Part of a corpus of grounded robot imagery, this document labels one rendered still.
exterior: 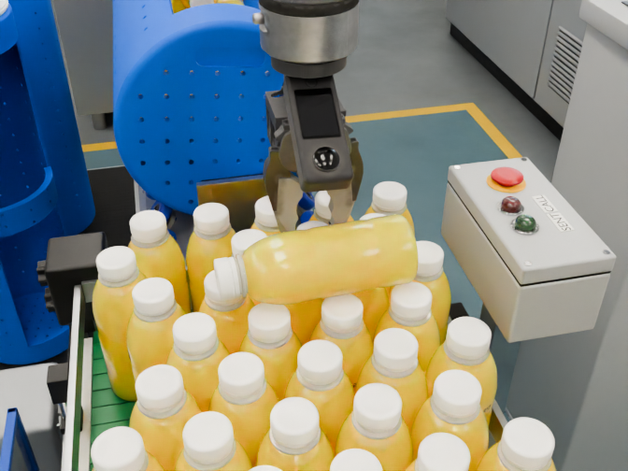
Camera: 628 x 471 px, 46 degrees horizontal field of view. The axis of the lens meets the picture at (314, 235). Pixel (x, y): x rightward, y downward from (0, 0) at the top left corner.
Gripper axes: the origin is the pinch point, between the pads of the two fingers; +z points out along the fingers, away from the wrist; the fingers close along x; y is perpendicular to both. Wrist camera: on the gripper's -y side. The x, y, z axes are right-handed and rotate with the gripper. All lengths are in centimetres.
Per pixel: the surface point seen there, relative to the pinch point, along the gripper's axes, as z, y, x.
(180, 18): -15.0, 27.0, 10.5
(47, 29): 27, 144, 43
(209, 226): -0.1, 4.0, 10.7
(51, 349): 89, 85, 51
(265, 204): -0.6, 6.1, 4.2
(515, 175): -3.3, 1.7, -23.4
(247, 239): -0.6, 0.0, 7.2
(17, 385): 21.7, 6.5, 36.0
